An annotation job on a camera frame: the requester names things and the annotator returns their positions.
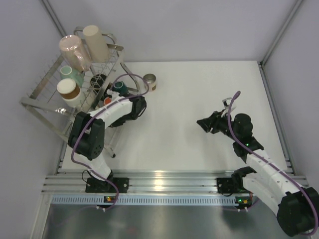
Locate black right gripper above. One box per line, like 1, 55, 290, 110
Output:
197, 109, 240, 141

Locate steel cup with brown band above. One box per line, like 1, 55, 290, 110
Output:
143, 73, 157, 92

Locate dark teal cup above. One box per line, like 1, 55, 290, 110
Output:
112, 81, 128, 96

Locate orange mug white inside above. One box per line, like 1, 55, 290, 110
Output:
103, 97, 112, 105

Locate dark brown mug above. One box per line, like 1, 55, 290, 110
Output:
90, 74, 107, 93

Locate tall beige cup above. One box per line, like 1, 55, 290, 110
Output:
83, 25, 111, 63

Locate steel cup with cork base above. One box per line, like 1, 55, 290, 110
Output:
56, 78, 85, 108

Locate teal green mug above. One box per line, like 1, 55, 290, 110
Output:
60, 65, 84, 87

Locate iridescent pink mug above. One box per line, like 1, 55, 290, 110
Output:
59, 35, 92, 72

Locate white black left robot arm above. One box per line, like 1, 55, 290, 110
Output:
68, 95, 147, 192

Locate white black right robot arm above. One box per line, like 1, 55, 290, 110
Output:
197, 111, 319, 237

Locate stainless steel dish rack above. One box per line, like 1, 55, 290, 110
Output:
20, 25, 147, 160

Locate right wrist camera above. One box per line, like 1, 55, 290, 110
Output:
222, 98, 236, 114

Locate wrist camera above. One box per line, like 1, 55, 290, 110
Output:
222, 98, 236, 114
105, 90, 120, 100

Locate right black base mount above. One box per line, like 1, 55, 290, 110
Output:
216, 168, 249, 197

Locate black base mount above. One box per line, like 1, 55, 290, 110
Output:
81, 170, 129, 193
216, 168, 249, 197

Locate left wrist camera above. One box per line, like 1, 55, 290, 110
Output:
105, 90, 120, 100

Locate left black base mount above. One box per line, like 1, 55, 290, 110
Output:
81, 170, 129, 193

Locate aluminium mounting rail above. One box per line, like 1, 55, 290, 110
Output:
41, 169, 232, 195

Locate perforated cable duct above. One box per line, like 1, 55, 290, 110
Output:
51, 195, 242, 206

